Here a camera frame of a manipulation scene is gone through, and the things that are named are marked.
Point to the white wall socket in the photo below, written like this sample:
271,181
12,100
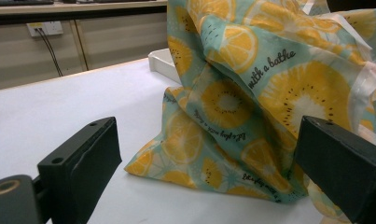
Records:
52,28

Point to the citrus print cloth bag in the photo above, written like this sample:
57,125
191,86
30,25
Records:
238,102

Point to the wooden desk with dark edge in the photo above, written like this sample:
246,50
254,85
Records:
83,14

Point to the white plastic tray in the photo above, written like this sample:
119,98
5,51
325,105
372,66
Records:
162,63

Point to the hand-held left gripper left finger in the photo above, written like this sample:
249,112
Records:
80,168

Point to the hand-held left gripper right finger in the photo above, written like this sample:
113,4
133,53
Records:
341,165

